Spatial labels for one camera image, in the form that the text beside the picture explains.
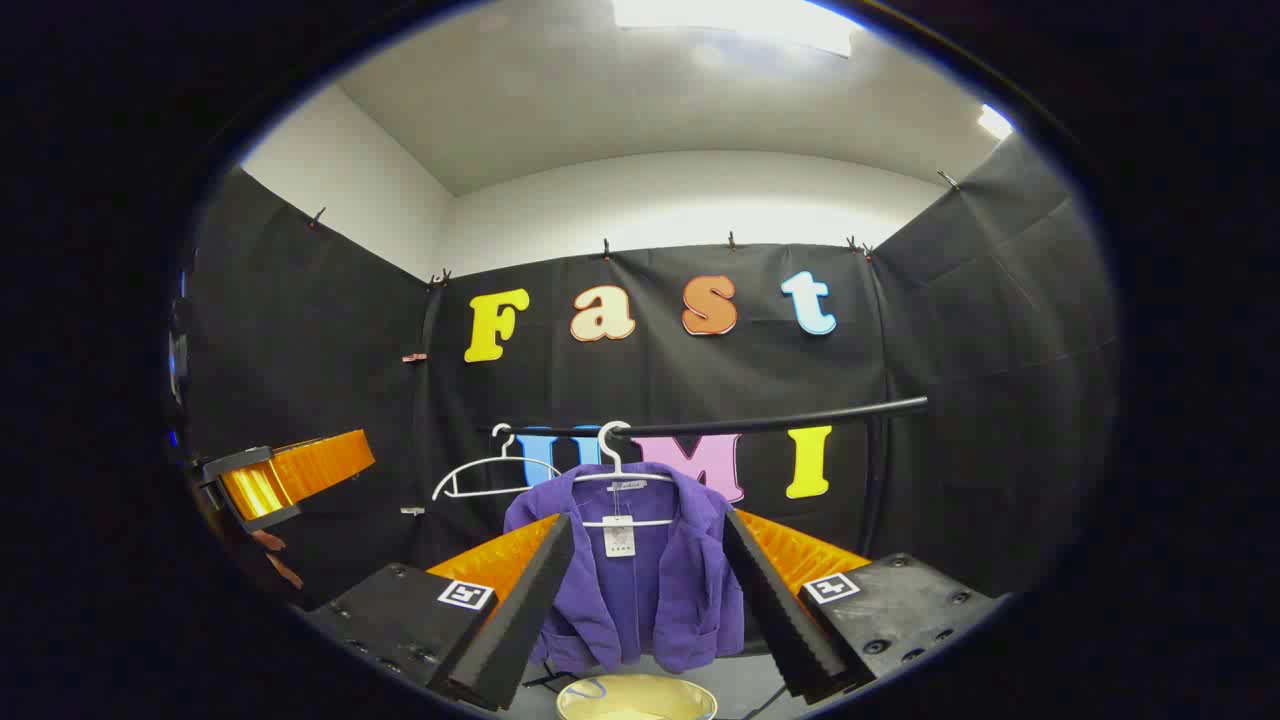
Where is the white clothes hanger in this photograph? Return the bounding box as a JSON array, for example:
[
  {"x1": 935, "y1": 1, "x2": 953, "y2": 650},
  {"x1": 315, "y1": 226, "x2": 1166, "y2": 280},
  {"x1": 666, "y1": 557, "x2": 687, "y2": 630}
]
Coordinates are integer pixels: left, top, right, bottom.
[
  {"x1": 572, "y1": 421, "x2": 676, "y2": 529},
  {"x1": 432, "y1": 424, "x2": 563, "y2": 501}
]

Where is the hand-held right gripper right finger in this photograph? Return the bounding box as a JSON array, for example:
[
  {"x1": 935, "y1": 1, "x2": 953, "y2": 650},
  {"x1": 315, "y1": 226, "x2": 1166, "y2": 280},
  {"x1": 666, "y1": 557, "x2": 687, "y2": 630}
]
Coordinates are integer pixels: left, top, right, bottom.
[{"x1": 722, "y1": 508, "x2": 1001, "y2": 706}]

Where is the black backdrop cloth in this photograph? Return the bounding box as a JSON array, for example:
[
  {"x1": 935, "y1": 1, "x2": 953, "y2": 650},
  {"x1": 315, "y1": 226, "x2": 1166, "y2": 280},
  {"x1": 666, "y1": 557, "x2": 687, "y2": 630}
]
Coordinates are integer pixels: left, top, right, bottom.
[{"x1": 180, "y1": 135, "x2": 1121, "y2": 621}]

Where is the purple jacket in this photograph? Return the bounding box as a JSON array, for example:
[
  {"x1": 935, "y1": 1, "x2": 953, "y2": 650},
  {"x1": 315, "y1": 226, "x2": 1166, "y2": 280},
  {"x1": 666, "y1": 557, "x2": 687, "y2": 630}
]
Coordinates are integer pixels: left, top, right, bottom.
[{"x1": 503, "y1": 462, "x2": 746, "y2": 676}]

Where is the large ceiling light panel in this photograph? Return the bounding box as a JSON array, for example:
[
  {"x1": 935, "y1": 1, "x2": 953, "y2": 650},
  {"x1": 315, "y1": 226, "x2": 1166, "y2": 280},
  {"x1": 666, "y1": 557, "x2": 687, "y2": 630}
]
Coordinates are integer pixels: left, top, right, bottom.
[{"x1": 612, "y1": 0, "x2": 863, "y2": 57}]

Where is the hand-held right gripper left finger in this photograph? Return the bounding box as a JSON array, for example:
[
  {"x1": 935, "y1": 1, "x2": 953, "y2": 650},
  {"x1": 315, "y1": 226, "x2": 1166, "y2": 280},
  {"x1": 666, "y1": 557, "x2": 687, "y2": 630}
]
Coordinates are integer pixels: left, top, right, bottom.
[{"x1": 300, "y1": 512, "x2": 576, "y2": 713}]

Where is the black clothes rack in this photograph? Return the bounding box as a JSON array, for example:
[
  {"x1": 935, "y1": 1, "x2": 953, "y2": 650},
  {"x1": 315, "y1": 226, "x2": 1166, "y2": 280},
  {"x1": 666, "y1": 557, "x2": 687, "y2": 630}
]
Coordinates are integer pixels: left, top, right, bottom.
[{"x1": 480, "y1": 396, "x2": 929, "y2": 561}]

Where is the beige round laundry hamper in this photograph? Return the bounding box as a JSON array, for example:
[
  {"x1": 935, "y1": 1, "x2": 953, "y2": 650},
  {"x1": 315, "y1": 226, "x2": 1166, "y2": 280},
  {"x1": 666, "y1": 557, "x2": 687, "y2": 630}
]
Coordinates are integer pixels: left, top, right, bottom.
[{"x1": 555, "y1": 673, "x2": 719, "y2": 720}]

